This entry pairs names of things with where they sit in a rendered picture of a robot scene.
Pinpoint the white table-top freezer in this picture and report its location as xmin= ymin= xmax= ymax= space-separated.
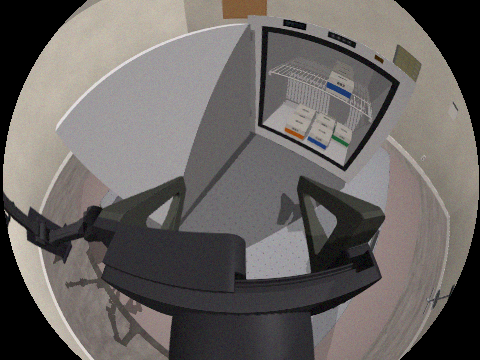
xmin=56 ymin=15 xmax=416 ymax=219

